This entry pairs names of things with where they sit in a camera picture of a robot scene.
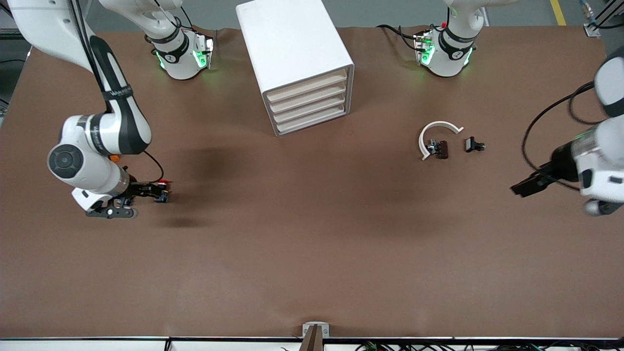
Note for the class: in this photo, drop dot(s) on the red mushroom push button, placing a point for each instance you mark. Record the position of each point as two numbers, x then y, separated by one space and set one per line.
163 184

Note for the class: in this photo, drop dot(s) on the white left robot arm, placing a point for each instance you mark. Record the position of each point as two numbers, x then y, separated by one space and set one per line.
448 53

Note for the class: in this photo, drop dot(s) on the grey table edge bracket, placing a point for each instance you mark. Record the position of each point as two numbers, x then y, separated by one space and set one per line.
307 330

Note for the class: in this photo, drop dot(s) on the aluminium frame profile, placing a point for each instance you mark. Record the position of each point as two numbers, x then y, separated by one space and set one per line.
592 30

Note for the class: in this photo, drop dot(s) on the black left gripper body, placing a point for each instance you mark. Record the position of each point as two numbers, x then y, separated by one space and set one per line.
563 165

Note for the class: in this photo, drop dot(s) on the white table edge rail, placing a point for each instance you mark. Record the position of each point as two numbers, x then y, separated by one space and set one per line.
97 345

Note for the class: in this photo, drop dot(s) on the small black clip component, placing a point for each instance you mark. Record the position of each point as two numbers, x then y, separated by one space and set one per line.
470 144

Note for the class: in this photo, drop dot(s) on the brown table mat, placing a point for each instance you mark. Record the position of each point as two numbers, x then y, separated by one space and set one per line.
292 243

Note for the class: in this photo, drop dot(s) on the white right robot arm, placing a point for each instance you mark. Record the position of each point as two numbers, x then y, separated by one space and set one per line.
87 165

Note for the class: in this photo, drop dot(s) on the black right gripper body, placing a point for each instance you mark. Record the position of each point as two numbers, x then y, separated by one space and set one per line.
135 189

